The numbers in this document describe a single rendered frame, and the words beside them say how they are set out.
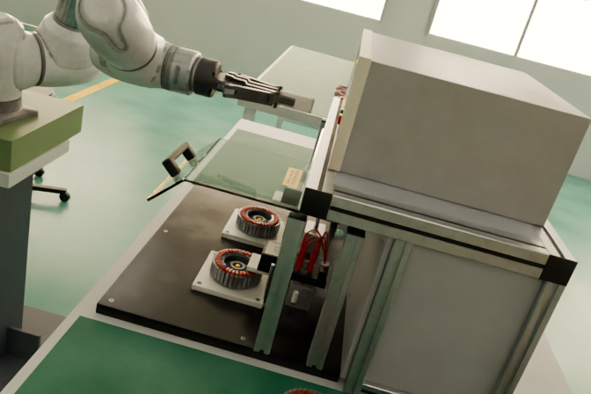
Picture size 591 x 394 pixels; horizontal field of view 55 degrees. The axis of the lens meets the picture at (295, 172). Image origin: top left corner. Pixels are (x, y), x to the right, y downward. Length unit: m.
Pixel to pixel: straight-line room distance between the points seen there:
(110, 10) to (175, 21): 5.16
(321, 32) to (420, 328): 4.96
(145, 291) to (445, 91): 0.68
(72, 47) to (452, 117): 1.11
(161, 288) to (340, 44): 4.83
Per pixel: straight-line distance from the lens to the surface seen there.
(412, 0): 5.79
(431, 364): 1.07
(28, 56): 1.71
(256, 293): 1.21
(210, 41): 6.04
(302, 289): 1.19
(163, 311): 1.13
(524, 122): 1.00
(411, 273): 0.97
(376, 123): 0.97
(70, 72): 1.77
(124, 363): 1.05
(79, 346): 1.08
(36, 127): 1.72
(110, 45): 1.00
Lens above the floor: 1.46
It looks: 21 degrees down
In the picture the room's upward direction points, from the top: 15 degrees clockwise
